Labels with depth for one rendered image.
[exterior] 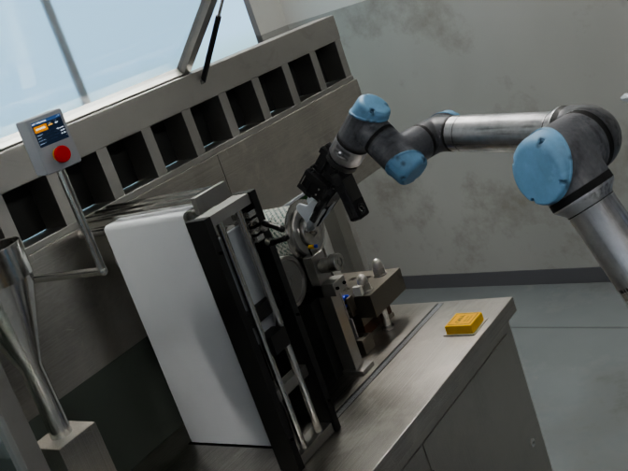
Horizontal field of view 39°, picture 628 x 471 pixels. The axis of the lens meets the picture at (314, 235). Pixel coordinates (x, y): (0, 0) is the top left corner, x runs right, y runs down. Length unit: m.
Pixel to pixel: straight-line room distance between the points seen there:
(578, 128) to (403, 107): 3.18
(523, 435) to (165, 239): 1.06
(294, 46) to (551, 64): 1.80
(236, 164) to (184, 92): 0.25
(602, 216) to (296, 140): 1.29
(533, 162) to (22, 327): 0.90
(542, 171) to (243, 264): 0.60
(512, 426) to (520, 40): 2.36
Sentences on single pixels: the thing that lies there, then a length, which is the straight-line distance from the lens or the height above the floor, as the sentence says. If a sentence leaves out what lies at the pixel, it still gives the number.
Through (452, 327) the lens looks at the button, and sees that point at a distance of 2.16.
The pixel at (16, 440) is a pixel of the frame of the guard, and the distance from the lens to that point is 1.26.
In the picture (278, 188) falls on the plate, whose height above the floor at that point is 1.27.
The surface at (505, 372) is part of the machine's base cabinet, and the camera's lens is 2.29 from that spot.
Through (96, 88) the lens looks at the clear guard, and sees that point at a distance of 2.12.
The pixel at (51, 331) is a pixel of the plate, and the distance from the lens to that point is 1.97.
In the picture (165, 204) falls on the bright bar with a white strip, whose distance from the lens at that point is 1.85.
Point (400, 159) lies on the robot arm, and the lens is 1.79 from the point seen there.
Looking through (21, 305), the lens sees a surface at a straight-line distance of 1.60.
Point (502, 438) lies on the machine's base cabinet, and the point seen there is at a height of 0.62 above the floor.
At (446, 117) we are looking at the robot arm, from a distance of 1.88.
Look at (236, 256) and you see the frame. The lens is 1.74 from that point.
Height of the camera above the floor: 1.77
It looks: 15 degrees down
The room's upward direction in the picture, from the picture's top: 19 degrees counter-clockwise
